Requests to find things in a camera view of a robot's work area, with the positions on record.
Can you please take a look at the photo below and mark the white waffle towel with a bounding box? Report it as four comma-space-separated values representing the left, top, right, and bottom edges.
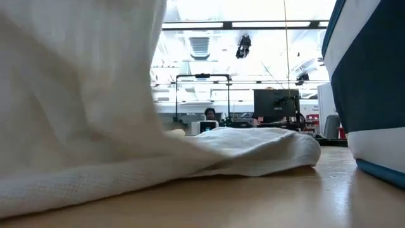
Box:
0, 0, 322, 220

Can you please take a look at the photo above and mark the person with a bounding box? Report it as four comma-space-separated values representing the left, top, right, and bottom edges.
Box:
204, 107, 217, 122

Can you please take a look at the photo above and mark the white device with blue display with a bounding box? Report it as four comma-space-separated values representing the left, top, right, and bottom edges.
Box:
190, 120, 220, 136

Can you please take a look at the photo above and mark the black monitor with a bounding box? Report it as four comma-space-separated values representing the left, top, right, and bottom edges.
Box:
252, 89, 301, 123

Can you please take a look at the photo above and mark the grey chair backrest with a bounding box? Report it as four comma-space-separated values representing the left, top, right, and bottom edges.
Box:
322, 113, 341, 140

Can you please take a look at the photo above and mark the navy and white fabric basket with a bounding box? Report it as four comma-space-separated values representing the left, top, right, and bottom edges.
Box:
321, 0, 405, 191

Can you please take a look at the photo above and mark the black hanging camera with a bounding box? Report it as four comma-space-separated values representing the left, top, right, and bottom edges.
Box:
235, 34, 252, 60

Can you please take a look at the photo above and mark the black metal table frame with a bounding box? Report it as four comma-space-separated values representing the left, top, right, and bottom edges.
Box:
315, 134, 348, 148

